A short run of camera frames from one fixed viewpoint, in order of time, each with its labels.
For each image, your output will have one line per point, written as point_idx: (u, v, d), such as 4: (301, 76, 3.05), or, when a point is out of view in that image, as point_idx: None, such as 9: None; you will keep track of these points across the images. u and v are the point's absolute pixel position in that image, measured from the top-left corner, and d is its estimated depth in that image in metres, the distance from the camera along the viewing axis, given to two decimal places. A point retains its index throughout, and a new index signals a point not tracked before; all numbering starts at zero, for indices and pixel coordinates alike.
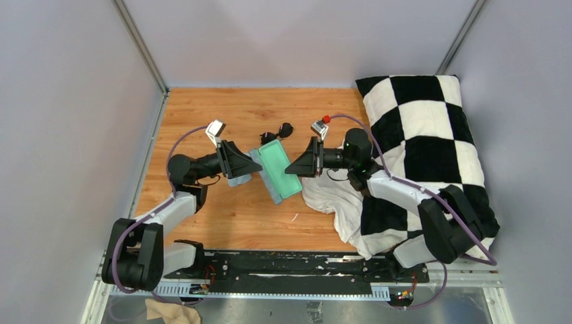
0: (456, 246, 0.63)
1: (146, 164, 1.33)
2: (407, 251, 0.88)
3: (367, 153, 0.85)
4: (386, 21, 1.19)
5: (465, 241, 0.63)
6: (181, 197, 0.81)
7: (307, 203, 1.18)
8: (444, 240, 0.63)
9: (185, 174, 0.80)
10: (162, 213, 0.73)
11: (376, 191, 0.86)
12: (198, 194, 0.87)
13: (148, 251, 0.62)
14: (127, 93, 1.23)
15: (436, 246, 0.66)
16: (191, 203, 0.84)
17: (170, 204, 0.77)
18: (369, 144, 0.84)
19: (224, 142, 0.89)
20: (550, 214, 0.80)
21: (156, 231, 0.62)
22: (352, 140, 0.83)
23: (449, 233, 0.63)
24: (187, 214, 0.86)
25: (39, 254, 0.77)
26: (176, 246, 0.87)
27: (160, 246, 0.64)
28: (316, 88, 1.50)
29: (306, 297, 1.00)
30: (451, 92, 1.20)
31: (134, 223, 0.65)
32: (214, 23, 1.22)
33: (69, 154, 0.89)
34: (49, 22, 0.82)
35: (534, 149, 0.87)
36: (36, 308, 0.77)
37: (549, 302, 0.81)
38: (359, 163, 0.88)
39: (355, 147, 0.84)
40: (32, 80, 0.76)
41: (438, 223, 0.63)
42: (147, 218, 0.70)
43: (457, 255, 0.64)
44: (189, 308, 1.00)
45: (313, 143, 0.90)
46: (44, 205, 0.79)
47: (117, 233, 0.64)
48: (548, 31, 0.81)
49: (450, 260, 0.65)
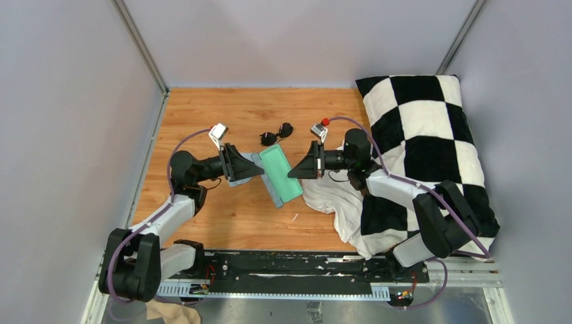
0: (450, 240, 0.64)
1: (146, 164, 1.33)
2: (406, 250, 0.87)
3: (366, 152, 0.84)
4: (386, 21, 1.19)
5: (461, 235, 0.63)
6: (179, 201, 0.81)
7: (308, 203, 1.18)
8: (438, 236, 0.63)
9: (185, 171, 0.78)
10: (158, 223, 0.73)
11: (375, 190, 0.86)
12: (197, 196, 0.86)
13: (144, 263, 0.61)
14: (127, 93, 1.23)
15: (431, 242, 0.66)
16: (189, 207, 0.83)
17: (166, 210, 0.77)
18: (368, 143, 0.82)
19: (229, 147, 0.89)
20: (550, 214, 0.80)
21: (152, 241, 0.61)
22: (351, 140, 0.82)
23: (444, 229, 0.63)
24: (185, 219, 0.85)
25: (39, 254, 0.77)
26: (175, 250, 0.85)
27: (156, 256, 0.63)
28: (316, 88, 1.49)
29: (305, 297, 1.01)
30: (451, 92, 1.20)
31: (130, 234, 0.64)
32: (214, 22, 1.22)
33: (69, 154, 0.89)
34: (49, 22, 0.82)
35: (534, 149, 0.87)
36: (36, 308, 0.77)
37: (549, 302, 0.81)
38: (358, 163, 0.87)
39: (354, 147, 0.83)
40: (33, 79, 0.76)
41: (433, 218, 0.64)
42: (143, 228, 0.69)
43: (452, 250, 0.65)
44: (189, 308, 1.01)
45: (313, 146, 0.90)
46: (44, 205, 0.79)
47: (112, 245, 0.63)
48: (548, 31, 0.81)
49: (445, 255, 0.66)
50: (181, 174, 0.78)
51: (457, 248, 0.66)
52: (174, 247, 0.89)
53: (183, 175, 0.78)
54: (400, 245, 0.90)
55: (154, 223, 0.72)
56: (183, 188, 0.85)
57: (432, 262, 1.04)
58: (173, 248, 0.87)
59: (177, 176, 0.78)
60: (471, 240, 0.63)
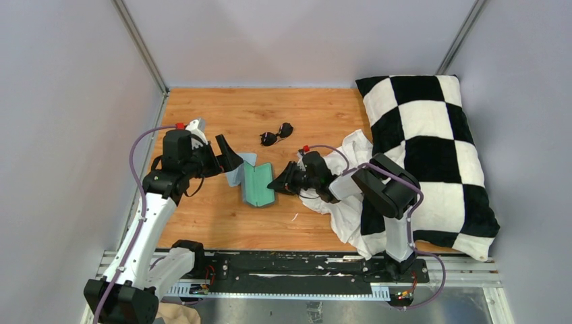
0: (393, 196, 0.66)
1: (130, 169, 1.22)
2: (391, 241, 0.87)
3: (324, 167, 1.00)
4: (386, 21, 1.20)
5: (400, 189, 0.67)
6: (155, 209, 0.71)
7: (305, 204, 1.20)
8: (378, 195, 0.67)
9: (183, 138, 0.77)
10: (131, 262, 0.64)
11: (338, 192, 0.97)
12: (177, 181, 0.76)
13: (132, 311, 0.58)
14: (127, 93, 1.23)
15: (381, 206, 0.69)
16: (167, 210, 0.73)
17: (140, 232, 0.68)
18: (322, 160, 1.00)
19: (223, 137, 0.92)
20: (552, 214, 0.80)
21: (133, 291, 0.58)
22: (308, 160, 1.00)
23: (382, 188, 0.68)
24: (170, 212, 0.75)
25: (35, 254, 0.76)
26: (170, 260, 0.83)
27: (144, 295, 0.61)
28: (316, 88, 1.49)
29: (306, 297, 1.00)
30: (451, 92, 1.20)
31: (105, 289, 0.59)
32: (213, 21, 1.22)
33: (67, 154, 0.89)
34: (49, 20, 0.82)
35: (534, 148, 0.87)
36: (34, 309, 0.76)
37: (549, 301, 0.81)
38: (322, 179, 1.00)
39: (311, 164, 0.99)
40: (34, 79, 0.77)
41: (369, 182, 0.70)
42: (117, 276, 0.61)
43: (401, 205, 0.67)
44: (189, 308, 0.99)
45: (289, 165, 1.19)
46: (42, 204, 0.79)
47: (92, 298, 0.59)
48: (548, 30, 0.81)
49: (396, 212, 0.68)
50: (174, 140, 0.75)
51: (407, 203, 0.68)
52: (171, 255, 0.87)
53: (177, 140, 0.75)
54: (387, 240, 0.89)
55: (128, 263, 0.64)
56: (156, 178, 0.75)
57: (432, 262, 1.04)
58: (170, 257, 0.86)
59: (168, 143, 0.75)
60: (412, 190, 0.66)
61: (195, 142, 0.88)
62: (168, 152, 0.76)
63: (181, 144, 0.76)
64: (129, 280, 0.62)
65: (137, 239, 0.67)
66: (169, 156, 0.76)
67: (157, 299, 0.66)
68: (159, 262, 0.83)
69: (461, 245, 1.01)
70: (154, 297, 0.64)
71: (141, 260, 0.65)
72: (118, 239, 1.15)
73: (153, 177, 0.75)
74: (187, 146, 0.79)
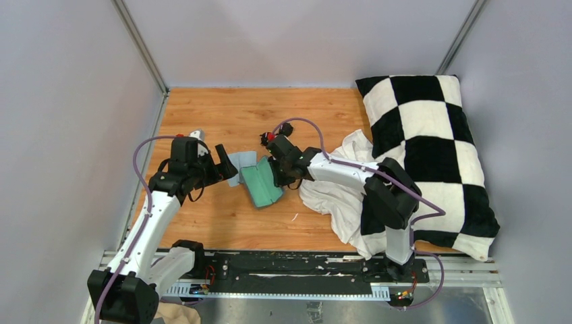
0: (403, 211, 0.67)
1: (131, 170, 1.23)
2: (390, 245, 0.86)
3: (284, 143, 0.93)
4: (386, 21, 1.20)
5: (409, 204, 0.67)
6: (160, 205, 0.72)
7: (305, 203, 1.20)
8: (391, 210, 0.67)
9: (191, 142, 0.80)
10: (135, 254, 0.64)
11: (318, 175, 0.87)
12: (182, 182, 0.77)
13: (134, 303, 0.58)
14: (127, 92, 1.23)
15: (385, 216, 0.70)
16: (173, 207, 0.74)
17: (146, 227, 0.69)
18: (283, 138, 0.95)
19: (222, 146, 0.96)
20: (551, 214, 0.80)
21: (137, 281, 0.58)
22: (270, 144, 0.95)
23: (394, 203, 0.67)
24: (173, 212, 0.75)
25: (34, 254, 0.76)
26: (170, 260, 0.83)
27: (146, 288, 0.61)
28: (316, 88, 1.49)
29: (306, 297, 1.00)
30: (451, 92, 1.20)
31: (109, 278, 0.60)
32: (212, 22, 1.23)
33: (69, 155, 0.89)
34: (49, 20, 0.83)
35: (534, 148, 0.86)
36: (34, 309, 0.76)
37: (549, 301, 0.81)
38: (290, 157, 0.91)
39: (274, 145, 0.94)
40: (35, 79, 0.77)
41: (383, 196, 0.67)
42: (121, 266, 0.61)
43: (406, 218, 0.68)
44: (189, 308, 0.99)
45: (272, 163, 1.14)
46: (44, 204, 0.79)
47: (92, 287, 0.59)
48: (548, 30, 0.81)
49: (402, 225, 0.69)
50: (183, 144, 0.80)
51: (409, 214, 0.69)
52: (171, 255, 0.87)
53: (186, 144, 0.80)
54: (388, 246, 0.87)
55: (133, 255, 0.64)
56: (162, 179, 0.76)
57: (431, 262, 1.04)
58: (171, 255, 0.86)
59: (177, 146, 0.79)
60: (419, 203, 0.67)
61: (201, 149, 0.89)
62: (175, 154, 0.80)
63: (189, 148, 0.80)
64: (133, 271, 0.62)
65: (142, 233, 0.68)
66: (177, 159, 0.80)
67: (157, 295, 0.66)
68: (159, 261, 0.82)
69: (461, 246, 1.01)
70: (155, 291, 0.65)
71: (146, 252, 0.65)
72: (118, 238, 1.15)
73: (159, 177, 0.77)
74: (195, 151, 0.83)
